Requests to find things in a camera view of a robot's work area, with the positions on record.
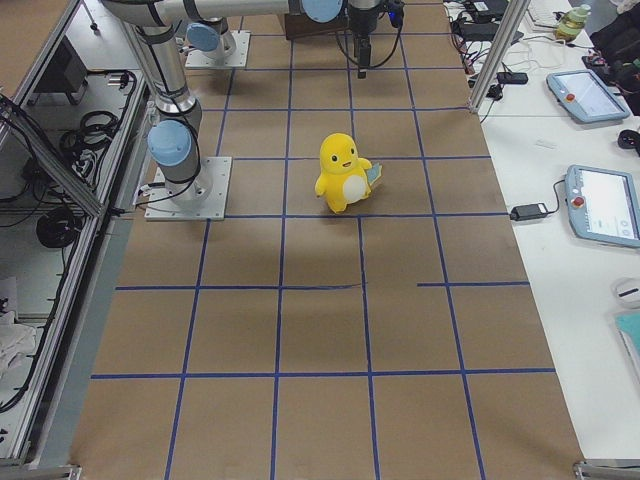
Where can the blue teach pendant near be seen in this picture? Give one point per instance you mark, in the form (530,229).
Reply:
(602,205)

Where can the blue teach pendant far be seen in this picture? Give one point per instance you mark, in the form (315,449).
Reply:
(586,97)

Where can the yellow plush dinosaur toy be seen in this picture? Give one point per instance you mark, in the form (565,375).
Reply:
(345,177)

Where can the aluminium frame post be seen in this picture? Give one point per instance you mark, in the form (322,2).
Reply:
(502,41)

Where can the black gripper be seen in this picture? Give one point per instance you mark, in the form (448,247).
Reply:
(361,21)

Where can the white cloth rag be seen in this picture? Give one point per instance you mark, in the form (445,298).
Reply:
(17,340)

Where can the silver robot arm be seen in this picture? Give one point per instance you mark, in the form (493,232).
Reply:
(212,37)
(173,142)

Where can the green drink bottle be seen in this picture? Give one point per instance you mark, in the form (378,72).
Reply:
(572,23)

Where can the blue teach pendant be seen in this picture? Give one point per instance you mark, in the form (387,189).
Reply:
(602,205)
(586,97)

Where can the white computer mouse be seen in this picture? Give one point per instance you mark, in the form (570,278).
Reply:
(626,292)

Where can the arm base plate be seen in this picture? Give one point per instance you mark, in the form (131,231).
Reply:
(204,199)
(196,60)

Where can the black power adapter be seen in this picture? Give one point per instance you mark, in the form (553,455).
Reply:
(526,212)

